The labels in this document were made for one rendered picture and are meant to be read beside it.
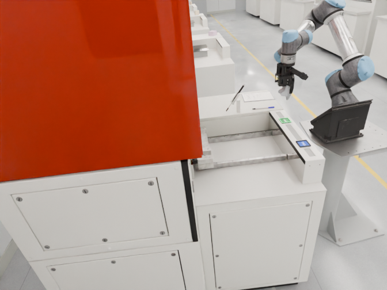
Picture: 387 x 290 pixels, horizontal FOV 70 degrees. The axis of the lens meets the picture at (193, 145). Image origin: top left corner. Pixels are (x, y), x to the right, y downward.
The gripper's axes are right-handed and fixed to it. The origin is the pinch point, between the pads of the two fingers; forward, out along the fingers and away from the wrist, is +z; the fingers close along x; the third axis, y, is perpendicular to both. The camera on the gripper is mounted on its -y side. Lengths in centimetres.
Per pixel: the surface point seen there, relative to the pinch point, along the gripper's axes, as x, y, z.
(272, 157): 19.0, 13.6, 26.0
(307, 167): 40.0, 4.1, 18.6
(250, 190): 40, 31, 29
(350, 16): -381, -257, 31
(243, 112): -16.8, 21.6, 14.1
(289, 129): 9.2, 1.3, 15.0
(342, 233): 10, -46, 109
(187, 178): 66, 60, -4
